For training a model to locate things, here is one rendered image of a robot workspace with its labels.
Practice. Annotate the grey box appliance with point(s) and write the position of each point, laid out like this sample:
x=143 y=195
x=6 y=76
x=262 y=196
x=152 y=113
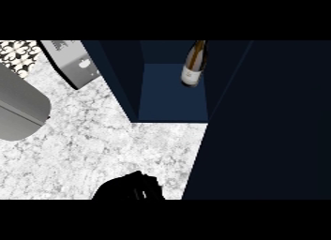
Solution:
x=72 y=62

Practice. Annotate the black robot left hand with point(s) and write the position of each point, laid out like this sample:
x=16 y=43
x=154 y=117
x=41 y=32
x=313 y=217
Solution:
x=126 y=189

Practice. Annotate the wine bottle with white label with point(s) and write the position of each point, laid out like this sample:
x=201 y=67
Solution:
x=191 y=73

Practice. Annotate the dark blue cabinet door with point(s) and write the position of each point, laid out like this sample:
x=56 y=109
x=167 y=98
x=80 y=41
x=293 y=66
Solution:
x=273 y=125

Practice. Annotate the dark blue open cabinet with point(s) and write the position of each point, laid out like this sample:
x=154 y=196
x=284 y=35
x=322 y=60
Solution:
x=170 y=97

